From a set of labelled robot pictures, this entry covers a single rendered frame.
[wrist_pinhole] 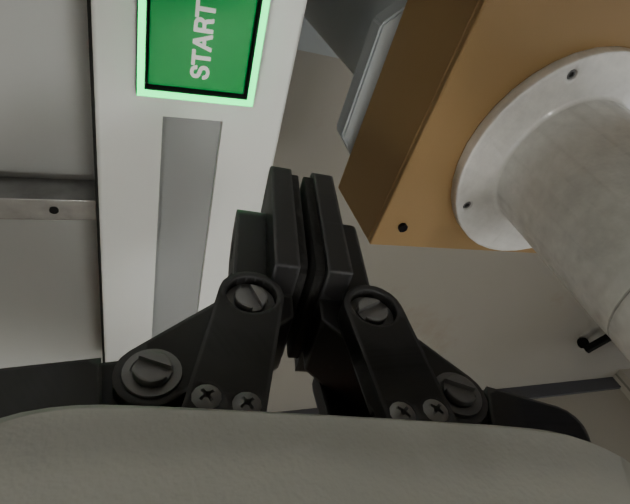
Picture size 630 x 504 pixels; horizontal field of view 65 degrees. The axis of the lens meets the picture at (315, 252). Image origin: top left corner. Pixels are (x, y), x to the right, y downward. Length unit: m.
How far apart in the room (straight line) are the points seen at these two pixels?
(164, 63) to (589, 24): 0.29
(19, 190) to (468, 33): 0.34
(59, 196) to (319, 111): 1.05
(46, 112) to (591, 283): 0.40
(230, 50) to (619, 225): 0.25
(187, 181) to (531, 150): 0.25
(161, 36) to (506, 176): 0.28
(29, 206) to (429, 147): 0.31
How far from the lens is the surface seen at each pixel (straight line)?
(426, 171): 0.40
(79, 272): 0.52
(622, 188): 0.37
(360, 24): 0.64
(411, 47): 0.42
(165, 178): 0.29
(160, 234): 0.31
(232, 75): 0.26
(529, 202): 0.40
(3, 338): 0.59
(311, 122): 1.42
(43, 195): 0.44
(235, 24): 0.25
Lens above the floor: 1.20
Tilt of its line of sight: 45 degrees down
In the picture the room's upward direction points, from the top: 156 degrees clockwise
